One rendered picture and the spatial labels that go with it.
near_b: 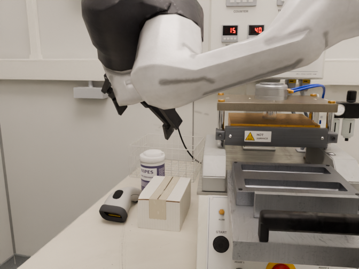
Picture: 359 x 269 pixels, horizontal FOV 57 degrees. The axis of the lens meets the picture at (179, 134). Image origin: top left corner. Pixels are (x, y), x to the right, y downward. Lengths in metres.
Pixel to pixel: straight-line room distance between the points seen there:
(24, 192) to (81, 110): 0.61
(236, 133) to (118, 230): 0.42
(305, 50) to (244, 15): 0.57
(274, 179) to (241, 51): 0.28
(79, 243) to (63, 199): 1.00
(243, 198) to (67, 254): 0.48
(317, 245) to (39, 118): 1.56
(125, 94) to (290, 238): 0.33
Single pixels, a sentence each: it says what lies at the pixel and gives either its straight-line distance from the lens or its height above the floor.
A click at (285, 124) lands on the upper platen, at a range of 0.82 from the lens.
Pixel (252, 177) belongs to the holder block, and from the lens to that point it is 0.63.
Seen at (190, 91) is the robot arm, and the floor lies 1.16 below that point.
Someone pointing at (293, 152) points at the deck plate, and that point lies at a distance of 1.06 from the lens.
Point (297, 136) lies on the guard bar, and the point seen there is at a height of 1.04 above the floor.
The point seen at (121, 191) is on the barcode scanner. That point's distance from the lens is 1.00.
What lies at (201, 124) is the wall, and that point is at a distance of 1.49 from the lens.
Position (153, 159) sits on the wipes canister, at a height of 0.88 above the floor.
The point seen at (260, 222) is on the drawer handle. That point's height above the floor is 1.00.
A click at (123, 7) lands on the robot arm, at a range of 0.48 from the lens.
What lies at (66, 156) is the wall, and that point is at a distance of 1.80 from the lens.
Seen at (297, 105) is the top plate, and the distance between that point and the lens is 0.80.
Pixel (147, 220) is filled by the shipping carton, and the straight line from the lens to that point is 0.94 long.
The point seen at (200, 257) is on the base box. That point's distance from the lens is 0.73.
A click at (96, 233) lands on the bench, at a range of 0.95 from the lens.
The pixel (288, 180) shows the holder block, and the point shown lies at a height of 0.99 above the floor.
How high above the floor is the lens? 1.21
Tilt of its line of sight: 13 degrees down
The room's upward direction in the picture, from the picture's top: straight up
